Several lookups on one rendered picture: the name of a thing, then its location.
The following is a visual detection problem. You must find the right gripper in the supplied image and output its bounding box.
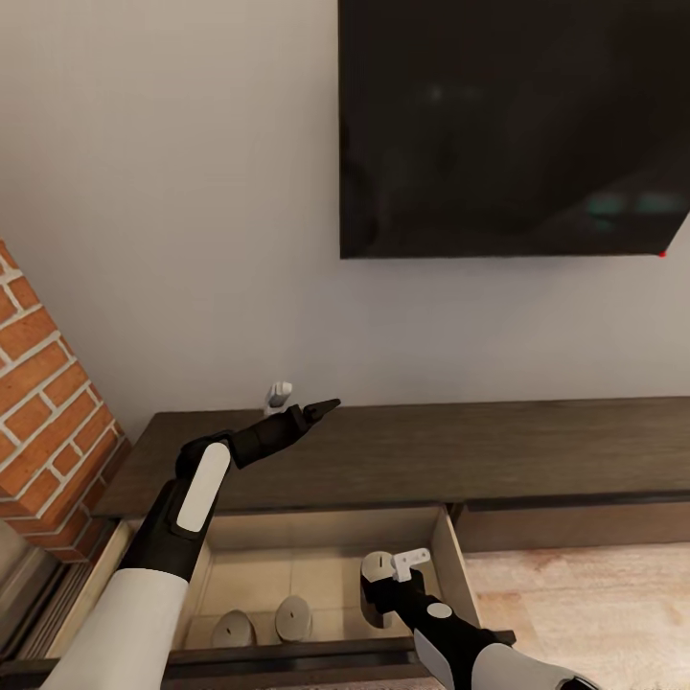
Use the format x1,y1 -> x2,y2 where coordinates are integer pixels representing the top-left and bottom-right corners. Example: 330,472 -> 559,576
360,568 -> 426,626

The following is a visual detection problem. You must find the pillar candle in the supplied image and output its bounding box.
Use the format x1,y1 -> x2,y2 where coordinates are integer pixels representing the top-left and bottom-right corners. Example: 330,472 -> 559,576
275,596 -> 312,644
211,610 -> 256,649
359,551 -> 400,630

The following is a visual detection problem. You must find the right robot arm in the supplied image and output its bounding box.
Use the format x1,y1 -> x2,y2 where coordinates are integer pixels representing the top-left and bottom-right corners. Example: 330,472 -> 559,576
360,547 -> 605,690

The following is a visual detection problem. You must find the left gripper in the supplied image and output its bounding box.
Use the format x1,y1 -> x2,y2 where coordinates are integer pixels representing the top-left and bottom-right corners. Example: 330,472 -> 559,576
252,399 -> 340,459

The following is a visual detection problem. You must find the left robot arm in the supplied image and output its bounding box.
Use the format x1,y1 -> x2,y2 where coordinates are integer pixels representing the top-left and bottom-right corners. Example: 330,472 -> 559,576
38,382 -> 340,690

